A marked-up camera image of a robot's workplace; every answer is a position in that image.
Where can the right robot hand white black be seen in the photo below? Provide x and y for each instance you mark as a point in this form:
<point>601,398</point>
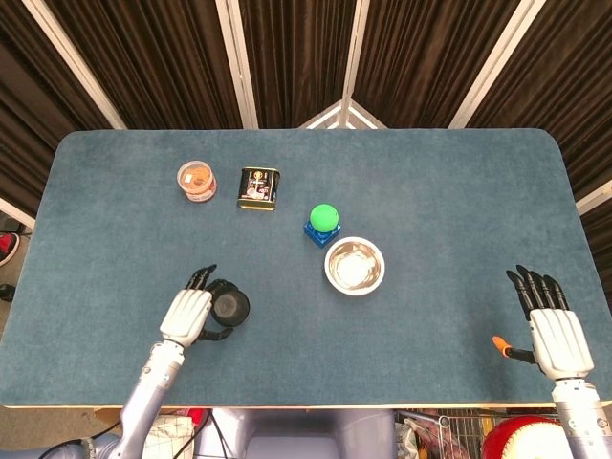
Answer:
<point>559,342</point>

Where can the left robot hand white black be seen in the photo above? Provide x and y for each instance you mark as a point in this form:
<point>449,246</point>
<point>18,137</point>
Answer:
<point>186,315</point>

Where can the black round cap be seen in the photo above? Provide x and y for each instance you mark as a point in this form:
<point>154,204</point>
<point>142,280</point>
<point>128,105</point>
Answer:
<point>232,308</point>

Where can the round can orange lid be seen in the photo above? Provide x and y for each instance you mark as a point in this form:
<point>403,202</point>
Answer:
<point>195,179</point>

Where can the red white round helmet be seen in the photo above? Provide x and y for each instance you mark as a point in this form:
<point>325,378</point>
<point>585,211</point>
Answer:
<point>521,437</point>

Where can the white checked cloth bag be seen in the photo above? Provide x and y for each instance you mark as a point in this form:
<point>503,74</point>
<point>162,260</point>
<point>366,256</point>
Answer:
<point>172,437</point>

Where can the brown cardboard box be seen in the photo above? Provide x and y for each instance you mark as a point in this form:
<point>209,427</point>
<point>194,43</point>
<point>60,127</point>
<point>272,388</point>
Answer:
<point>107,416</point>

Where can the black gold rectangular tin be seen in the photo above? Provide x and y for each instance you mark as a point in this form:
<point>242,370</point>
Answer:
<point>258,189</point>

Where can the blue building block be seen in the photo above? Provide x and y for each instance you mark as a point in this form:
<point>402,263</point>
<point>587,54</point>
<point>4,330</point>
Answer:
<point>320,239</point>

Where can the lavender robot torso base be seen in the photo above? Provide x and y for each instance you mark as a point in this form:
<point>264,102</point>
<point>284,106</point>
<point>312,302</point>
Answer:
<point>296,435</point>

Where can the green ball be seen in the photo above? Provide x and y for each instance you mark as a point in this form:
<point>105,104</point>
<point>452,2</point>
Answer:
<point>324,217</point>

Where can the crumpled clear plastic bag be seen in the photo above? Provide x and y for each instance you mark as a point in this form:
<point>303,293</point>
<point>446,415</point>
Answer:
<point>421,440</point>

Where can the stainless steel bowl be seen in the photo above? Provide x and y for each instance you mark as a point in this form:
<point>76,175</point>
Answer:
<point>355,267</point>

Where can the small black floor object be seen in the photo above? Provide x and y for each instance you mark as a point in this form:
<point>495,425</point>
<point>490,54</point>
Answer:
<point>6,292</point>

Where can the blue felt table mat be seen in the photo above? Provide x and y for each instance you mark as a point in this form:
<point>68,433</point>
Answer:
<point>430,201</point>

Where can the red black shoe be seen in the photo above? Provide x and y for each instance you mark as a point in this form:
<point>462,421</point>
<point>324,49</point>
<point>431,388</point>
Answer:
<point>7,248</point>

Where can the white triangular frame base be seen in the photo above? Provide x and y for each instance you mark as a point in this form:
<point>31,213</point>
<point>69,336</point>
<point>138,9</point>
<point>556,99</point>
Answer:
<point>330,117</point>

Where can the white frame post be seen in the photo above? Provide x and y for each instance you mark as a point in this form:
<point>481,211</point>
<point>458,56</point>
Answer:
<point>351,52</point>
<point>76,67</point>
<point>492,64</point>
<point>236,62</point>

